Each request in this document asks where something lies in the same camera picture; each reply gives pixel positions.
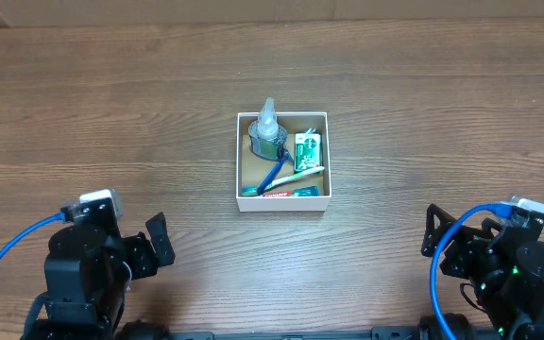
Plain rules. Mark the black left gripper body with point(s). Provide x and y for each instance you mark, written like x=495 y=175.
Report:
x=138 y=258

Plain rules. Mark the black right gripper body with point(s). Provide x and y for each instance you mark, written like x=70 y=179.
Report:
x=468 y=261

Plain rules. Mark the green toothbrush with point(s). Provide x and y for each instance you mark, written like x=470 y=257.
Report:
x=251 y=190

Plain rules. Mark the teal white small tube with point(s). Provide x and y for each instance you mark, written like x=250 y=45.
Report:
x=305 y=191

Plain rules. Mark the blue disposable razor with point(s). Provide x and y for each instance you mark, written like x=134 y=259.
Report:
x=286 y=157

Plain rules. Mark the clear purple liquid bottle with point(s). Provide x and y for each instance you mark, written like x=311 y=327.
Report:
x=267 y=136

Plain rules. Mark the green white small packet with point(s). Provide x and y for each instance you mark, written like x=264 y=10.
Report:
x=307 y=150

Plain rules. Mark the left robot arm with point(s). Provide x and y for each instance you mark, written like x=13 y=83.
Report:
x=88 y=271

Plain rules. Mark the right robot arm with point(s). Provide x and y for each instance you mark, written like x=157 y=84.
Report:
x=495 y=249

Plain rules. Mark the white cardboard box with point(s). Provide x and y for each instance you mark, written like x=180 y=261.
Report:
x=251 y=170

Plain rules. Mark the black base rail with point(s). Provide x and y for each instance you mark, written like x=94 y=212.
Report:
x=272 y=333

